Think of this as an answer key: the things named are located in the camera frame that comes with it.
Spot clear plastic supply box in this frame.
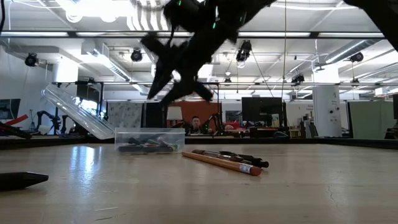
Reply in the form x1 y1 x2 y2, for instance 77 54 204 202
41 82 187 156

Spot orange partition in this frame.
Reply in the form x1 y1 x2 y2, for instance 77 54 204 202
167 101 222 133

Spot green partition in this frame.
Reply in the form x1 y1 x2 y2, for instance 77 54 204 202
347 101 395 140

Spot silver ventilation duct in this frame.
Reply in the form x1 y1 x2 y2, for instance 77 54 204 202
325 39 388 65

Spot black background rig frame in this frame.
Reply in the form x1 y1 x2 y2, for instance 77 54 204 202
51 80 222 136

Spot black partition panel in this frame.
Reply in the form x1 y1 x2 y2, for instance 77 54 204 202
143 101 165 128

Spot white pillar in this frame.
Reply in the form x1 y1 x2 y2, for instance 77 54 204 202
312 67 343 138

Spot grey patterned panel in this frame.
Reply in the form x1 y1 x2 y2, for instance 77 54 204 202
107 102 144 128

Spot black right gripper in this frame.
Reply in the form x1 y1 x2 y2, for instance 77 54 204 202
141 18 246 106

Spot black slanted bar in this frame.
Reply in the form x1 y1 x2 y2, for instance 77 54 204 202
0 122 32 140

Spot dark translucent pen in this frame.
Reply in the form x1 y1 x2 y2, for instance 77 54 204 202
192 149 254 166

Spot person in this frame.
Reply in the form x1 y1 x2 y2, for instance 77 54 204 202
186 115 205 135

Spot orange pencil with eraser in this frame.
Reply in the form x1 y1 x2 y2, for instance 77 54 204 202
181 151 263 177

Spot red-handled scissors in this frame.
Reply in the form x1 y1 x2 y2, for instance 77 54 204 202
118 143 175 154

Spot red slanted bar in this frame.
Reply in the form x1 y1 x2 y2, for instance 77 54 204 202
5 114 29 127

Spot white table lamp shade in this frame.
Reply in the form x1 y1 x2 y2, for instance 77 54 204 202
166 106 183 121

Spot black monitor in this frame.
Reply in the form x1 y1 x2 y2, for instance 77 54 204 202
241 96 284 128

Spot dark wall screen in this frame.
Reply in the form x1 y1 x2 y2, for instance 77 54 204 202
0 98 21 121

